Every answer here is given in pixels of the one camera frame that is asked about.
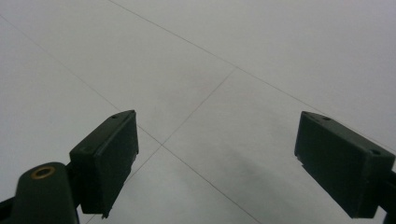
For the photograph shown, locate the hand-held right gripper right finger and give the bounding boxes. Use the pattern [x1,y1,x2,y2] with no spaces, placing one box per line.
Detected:
[293,110,396,219]

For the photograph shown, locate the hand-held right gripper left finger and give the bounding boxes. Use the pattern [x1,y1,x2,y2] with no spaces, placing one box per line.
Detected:
[68,109,139,218]

